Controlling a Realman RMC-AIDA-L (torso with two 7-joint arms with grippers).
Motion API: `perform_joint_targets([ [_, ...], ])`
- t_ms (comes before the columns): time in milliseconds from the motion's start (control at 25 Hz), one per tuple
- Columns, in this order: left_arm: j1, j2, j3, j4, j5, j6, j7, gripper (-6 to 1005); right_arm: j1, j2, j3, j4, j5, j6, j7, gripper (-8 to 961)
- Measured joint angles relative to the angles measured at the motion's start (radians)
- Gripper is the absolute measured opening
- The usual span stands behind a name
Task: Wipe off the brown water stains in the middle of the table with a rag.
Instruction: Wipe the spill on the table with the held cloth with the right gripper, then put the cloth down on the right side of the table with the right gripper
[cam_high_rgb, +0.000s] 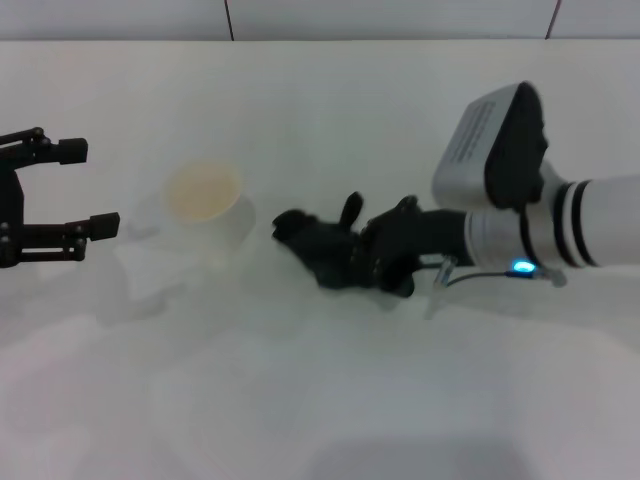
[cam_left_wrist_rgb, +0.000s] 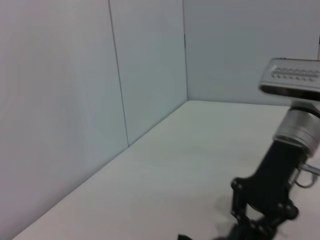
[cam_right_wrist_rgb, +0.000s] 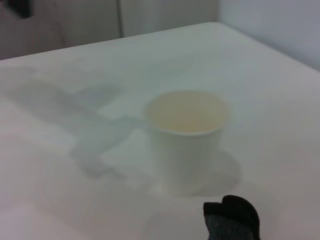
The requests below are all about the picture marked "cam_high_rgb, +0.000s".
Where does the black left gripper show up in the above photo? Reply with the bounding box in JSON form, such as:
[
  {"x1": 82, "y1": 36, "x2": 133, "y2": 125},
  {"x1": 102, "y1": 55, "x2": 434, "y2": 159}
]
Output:
[{"x1": 0, "y1": 127, "x2": 121, "y2": 269}]

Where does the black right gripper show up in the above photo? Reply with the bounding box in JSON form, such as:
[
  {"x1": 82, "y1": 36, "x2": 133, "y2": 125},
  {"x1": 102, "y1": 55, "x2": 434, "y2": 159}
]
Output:
[{"x1": 362, "y1": 197, "x2": 469, "y2": 297}]

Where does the dark blue rag with strap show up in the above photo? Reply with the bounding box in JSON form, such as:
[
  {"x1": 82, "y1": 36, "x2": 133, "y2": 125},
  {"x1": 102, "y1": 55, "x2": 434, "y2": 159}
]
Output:
[{"x1": 271, "y1": 191, "x2": 386, "y2": 291}]

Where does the white paper cup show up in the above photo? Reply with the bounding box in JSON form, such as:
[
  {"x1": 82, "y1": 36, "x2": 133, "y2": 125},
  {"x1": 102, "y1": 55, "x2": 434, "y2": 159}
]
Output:
[{"x1": 162, "y1": 158, "x2": 258, "y2": 251}]

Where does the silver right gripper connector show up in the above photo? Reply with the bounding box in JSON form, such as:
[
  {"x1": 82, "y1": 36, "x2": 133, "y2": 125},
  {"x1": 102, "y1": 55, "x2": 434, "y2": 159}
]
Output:
[{"x1": 424, "y1": 255, "x2": 457, "y2": 320}]

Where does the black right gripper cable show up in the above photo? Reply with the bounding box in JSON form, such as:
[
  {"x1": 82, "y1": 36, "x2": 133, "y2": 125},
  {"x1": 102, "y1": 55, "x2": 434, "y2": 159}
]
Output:
[{"x1": 442, "y1": 267, "x2": 569, "y2": 290}]

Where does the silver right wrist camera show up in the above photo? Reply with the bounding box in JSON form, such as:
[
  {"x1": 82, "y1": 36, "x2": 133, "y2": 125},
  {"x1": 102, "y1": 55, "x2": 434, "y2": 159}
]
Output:
[{"x1": 432, "y1": 81, "x2": 551, "y2": 211}]

